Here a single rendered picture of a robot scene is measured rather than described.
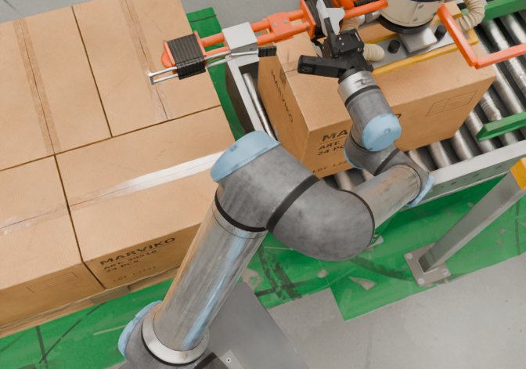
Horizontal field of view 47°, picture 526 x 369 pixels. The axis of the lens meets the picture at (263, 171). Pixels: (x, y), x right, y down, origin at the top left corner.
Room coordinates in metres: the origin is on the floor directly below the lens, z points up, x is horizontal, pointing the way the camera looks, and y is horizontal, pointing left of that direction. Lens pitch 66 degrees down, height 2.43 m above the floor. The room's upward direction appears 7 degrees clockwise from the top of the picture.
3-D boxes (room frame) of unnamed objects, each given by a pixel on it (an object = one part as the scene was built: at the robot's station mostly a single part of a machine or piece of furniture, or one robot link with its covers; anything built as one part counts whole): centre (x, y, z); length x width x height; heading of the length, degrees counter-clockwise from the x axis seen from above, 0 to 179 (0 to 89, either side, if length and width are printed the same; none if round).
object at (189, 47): (0.82, 0.21, 1.22); 0.08 x 0.07 x 0.05; 117
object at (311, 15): (0.97, -0.10, 1.23); 0.10 x 0.08 x 0.06; 27
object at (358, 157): (0.69, -0.25, 1.11); 0.12 x 0.09 x 0.12; 52
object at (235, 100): (0.93, 0.02, 0.47); 0.70 x 0.03 x 0.15; 26
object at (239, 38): (0.87, 0.09, 1.22); 0.07 x 0.07 x 0.04; 27
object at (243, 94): (0.93, 0.01, 0.58); 0.70 x 0.03 x 0.06; 26
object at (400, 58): (1.00, -0.36, 1.12); 0.34 x 0.10 x 0.05; 117
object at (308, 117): (1.10, -0.30, 0.75); 0.60 x 0.40 x 0.40; 115
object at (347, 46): (0.85, -0.17, 1.23); 0.12 x 0.09 x 0.08; 27
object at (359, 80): (0.77, -0.20, 1.23); 0.09 x 0.05 x 0.10; 117
